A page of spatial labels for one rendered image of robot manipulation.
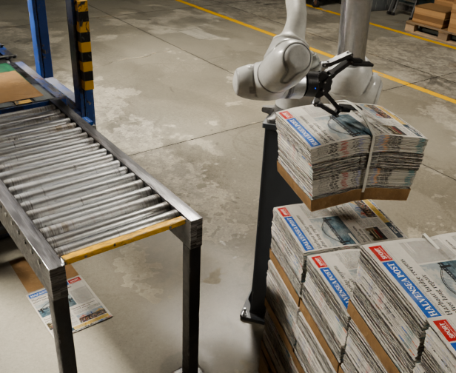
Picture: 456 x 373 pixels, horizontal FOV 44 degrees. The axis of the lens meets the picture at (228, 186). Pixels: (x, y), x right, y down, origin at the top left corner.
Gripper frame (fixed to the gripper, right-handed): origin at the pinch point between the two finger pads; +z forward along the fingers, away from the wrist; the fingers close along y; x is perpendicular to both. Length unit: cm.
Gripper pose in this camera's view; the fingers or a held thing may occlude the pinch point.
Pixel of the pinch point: (363, 85)
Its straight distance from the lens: 181.1
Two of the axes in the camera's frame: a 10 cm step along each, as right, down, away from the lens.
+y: -1.3, 8.7, 4.9
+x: 2.7, 5.0, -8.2
